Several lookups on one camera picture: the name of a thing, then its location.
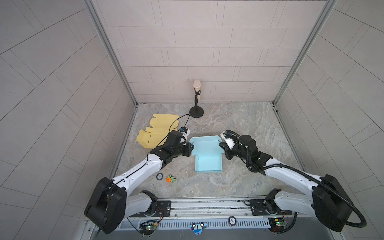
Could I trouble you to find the light blue paper box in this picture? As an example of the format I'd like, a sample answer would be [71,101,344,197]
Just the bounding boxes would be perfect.
[190,136,225,173]

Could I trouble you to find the yellow paper box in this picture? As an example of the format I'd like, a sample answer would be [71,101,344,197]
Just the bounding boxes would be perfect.
[137,114,179,149]

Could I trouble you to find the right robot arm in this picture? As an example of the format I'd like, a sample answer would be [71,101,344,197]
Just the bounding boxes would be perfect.
[219,130,356,232]

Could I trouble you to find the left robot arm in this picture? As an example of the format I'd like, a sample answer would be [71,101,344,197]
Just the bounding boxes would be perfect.
[84,127,194,234]

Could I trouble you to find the orange green small toy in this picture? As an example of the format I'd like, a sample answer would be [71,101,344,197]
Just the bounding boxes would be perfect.
[166,175,177,183]

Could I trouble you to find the beige microphone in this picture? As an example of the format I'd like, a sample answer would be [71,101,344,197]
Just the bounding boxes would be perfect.
[193,80,201,101]

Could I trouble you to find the round black badge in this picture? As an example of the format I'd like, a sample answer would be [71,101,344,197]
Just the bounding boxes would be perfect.
[228,216,237,227]

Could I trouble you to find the blue sticker marker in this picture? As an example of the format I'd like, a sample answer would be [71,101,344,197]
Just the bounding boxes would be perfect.
[190,223,207,236]

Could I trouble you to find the right circuit board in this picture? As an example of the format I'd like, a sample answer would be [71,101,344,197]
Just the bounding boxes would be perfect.
[268,218,287,232]

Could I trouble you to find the circuit board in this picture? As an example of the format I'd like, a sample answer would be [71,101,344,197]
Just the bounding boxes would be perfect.
[268,218,287,232]
[140,221,159,231]

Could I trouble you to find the left circuit board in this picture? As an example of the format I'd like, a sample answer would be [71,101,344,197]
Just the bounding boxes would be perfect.
[140,221,159,231]

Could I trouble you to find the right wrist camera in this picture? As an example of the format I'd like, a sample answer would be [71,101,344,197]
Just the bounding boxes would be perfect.
[221,132,236,150]

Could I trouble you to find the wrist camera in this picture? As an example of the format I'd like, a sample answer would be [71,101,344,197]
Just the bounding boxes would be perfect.
[179,126,191,143]
[221,132,236,150]

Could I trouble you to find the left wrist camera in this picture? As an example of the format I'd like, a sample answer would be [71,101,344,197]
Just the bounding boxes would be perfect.
[179,126,191,143]

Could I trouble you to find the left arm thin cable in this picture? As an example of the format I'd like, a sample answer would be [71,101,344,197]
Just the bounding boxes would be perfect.
[146,113,192,163]

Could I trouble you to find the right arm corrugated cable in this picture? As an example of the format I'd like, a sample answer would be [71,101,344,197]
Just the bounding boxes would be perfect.
[224,129,367,228]

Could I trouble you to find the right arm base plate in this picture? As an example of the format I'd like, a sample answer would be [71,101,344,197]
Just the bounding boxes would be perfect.
[244,199,293,216]

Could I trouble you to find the aluminium mounting rail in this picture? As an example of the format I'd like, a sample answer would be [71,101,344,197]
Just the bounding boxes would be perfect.
[83,196,334,222]

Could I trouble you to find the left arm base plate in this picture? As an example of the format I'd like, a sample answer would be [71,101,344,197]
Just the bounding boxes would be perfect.
[130,201,172,218]

